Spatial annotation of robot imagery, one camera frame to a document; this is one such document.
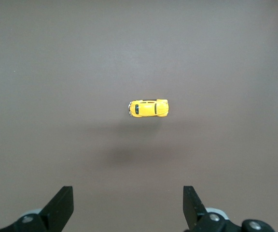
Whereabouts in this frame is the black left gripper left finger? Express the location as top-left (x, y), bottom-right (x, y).
top-left (0, 185), bottom-right (74, 232)

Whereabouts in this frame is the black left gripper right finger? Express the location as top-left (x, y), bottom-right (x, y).
top-left (183, 185), bottom-right (275, 232)

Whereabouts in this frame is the brown table cover sheet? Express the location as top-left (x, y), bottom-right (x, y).
top-left (0, 0), bottom-right (278, 232)

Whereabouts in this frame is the yellow beetle toy car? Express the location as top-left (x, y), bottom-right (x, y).
top-left (127, 98), bottom-right (170, 118)

